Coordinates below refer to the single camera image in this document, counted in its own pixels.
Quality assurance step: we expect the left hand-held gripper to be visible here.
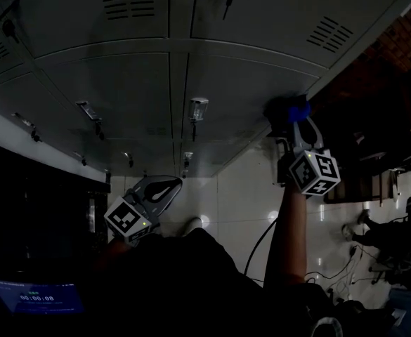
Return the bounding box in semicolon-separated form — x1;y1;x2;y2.
103;175;184;248

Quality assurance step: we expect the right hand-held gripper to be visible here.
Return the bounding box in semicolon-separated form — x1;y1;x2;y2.
277;117;342;197

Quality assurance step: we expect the blue cloth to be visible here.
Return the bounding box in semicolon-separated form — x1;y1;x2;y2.
263;95;313;136

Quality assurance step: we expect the grey metal locker door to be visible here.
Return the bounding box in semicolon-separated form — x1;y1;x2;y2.
182;52;322;143

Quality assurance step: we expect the person's right forearm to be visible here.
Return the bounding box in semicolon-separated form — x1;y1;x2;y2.
263;179;310;289

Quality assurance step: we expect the person's left forearm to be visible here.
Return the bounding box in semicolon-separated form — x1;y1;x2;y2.
94;239;139;277

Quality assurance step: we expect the person's white right shoe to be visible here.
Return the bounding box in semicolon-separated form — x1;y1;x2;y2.
181;216;204;237

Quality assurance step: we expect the black metal chair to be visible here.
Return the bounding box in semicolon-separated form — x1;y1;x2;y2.
273;131;411;189
310;68;411;161

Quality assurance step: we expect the dark wooden crate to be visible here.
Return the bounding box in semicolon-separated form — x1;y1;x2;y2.
324;173;399;205

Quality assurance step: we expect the person's black clothing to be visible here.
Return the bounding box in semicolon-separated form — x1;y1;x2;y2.
85;227;332;337

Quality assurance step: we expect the grey metal locker unit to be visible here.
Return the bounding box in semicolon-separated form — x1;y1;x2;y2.
0;0;411;185

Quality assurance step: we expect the dark furniture unit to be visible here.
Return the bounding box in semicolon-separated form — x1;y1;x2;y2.
0;137;112;280

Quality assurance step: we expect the black office chair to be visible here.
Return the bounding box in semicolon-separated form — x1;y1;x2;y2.
368;244;411;293

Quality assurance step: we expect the blue lit display screen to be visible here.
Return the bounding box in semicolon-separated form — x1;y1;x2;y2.
0;278;86;316

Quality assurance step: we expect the black equipment bag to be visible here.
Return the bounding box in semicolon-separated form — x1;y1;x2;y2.
331;298;403;337

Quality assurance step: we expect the silver metal bar handle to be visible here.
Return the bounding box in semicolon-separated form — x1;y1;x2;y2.
88;198;97;234

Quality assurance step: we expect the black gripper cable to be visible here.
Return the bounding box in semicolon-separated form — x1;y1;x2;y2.
243;218;280;279

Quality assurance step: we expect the tangle of floor cables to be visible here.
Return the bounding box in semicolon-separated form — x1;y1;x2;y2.
305;242;374;303

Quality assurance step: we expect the white strap loop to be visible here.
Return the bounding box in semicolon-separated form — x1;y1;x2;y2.
310;316;345;337

